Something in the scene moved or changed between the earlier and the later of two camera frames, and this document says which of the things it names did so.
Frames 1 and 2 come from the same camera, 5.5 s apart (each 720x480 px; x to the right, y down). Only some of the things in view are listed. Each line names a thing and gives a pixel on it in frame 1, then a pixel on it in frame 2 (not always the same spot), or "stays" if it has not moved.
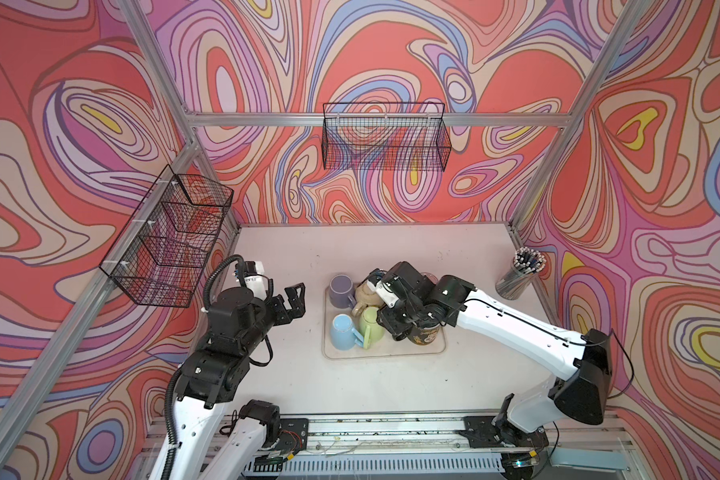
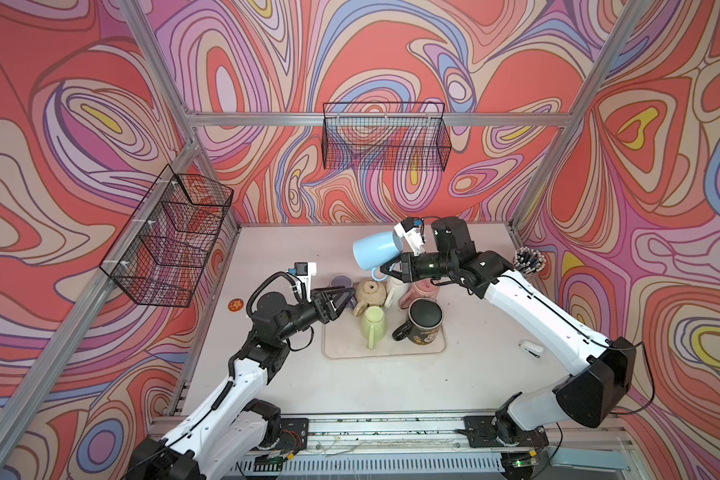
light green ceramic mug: x=370 y=329 stays
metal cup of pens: x=527 y=262 stays
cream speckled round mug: x=366 y=295 stays
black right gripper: x=388 y=322 to x=406 y=265
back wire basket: x=389 y=136 stays
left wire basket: x=160 y=256 stays
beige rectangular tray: x=387 y=346 stays
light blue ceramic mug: x=343 y=335 to x=373 y=251
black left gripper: x=285 y=316 to x=321 y=302
